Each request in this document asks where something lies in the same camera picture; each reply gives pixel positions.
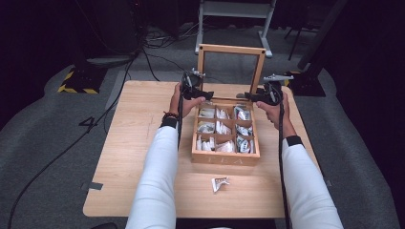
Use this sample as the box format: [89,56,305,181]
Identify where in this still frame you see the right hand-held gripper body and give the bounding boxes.
[262,73,295,106]

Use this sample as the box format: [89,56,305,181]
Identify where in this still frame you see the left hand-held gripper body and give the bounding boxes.
[180,67,207,100]

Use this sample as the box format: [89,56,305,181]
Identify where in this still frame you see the right hand-held gripper cable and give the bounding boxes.
[277,98,293,229]

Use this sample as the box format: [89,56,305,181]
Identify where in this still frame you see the thin black floor cable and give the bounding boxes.
[140,47,225,84]

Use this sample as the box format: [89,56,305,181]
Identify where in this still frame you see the wooden tea box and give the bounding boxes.
[190,43,267,167]

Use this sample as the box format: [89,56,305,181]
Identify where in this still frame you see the hand-held gripper cable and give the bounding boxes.
[277,98,293,229]
[177,94,184,151]

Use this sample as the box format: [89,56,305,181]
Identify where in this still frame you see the white desk frame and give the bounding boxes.
[194,0,278,59]

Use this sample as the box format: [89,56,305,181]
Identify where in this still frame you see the black tripod legs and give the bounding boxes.
[284,26,320,62]

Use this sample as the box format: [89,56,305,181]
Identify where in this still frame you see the left hand-held gripper cable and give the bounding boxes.
[177,94,184,151]

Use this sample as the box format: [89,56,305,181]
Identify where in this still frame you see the long black floor cable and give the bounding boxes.
[7,52,141,229]

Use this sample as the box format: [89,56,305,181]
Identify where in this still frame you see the dark bead bracelet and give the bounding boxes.
[162,111,181,121]

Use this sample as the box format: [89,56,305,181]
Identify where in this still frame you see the dark slanted stand pole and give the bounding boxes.
[297,0,349,72]

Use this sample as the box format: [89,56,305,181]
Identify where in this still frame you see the person's right hand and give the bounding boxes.
[255,93,293,134]

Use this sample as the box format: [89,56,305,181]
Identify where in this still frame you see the grey tape strip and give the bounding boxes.
[80,181,104,192]

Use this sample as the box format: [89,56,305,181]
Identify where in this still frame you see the single tea bag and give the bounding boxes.
[211,176,231,195]

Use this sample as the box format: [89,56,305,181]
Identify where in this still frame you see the yellow striped black stand base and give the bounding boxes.
[283,70,327,97]
[57,64,108,95]

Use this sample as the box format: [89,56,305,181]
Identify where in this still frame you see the tangle of floor cables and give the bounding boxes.
[142,20,205,50]

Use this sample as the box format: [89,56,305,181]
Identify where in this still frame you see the pile of white tea packets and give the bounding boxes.
[195,105,256,155]

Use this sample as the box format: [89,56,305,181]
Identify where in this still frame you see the person's left hand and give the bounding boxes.
[168,82,206,119]

